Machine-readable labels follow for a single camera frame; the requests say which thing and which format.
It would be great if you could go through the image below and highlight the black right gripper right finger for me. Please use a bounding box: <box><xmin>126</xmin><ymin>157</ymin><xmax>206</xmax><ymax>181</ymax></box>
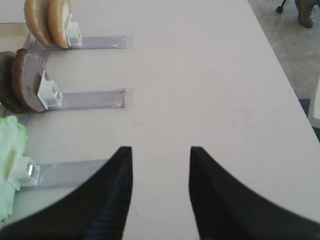
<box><xmin>188</xmin><ymin>146</ymin><xmax>320</xmax><ymax>240</ymax></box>

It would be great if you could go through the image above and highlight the olive boot in background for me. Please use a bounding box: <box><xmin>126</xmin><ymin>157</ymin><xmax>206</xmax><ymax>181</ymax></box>
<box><xmin>295</xmin><ymin>0</ymin><xmax>317</xmax><ymax>29</ymax></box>

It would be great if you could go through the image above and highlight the front bread slice right rack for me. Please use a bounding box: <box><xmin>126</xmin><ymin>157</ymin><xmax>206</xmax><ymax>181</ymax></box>
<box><xmin>47</xmin><ymin>0</ymin><xmax>72</xmax><ymax>49</ymax></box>

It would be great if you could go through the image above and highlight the clear rail bread holder right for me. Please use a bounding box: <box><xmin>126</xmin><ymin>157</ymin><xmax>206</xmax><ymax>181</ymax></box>
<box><xmin>23</xmin><ymin>21</ymin><xmax>128</xmax><ymax>51</ymax></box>

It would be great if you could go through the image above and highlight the clear rail patty holder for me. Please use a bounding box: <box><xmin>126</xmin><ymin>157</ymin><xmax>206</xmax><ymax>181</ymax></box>
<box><xmin>37</xmin><ymin>71</ymin><xmax>126</xmax><ymax>111</ymax></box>

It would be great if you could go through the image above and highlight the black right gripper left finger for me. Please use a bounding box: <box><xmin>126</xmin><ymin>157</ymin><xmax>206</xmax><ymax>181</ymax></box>
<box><xmin>0</xmin><ymin>146</ymin><xmax>133</xmax><ymax>240</ymax></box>

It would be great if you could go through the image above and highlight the green lettuce leaf right rack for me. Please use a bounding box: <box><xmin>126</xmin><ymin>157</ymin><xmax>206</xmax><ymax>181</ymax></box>
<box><xmin>0</xmin><ymin>115</ymin><xmax>28</xmax><ymax>222</ymax></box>

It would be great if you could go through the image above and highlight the bread slice rack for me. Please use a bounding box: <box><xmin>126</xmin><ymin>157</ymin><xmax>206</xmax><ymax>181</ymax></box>
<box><xmin>24</xmin><ymin>0</ymin><xmax>56</xmax><ymax>46</ymax></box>
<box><xmin>47</xmin><ymin>0</ymin><xmax>72</xmax><ymax>49</ymax></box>

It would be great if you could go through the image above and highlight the brown meat patty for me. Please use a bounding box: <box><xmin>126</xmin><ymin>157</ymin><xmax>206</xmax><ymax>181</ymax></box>
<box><xmin>11</xmin><ymin>48</ymin><xmax>46</xmax><ymax>113</ymax></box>
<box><xmin>0</xmin><ymin>51</ymin><xmax>25</xmax><ymax>114</ymax></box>

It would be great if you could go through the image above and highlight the clear rail lettuce holder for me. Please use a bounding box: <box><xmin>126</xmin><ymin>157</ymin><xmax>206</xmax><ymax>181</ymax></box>
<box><xmin>5</xmin><ymin>148</ymin><xmax>109</xmax><ymax>192</ymax></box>

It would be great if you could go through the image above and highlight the rear bread slice right rack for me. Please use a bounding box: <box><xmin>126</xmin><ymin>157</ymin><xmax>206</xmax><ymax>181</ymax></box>
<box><xmin>24</xmin><ymin>0</ymin><xmax>56</xmax><ymax>46</ymax></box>

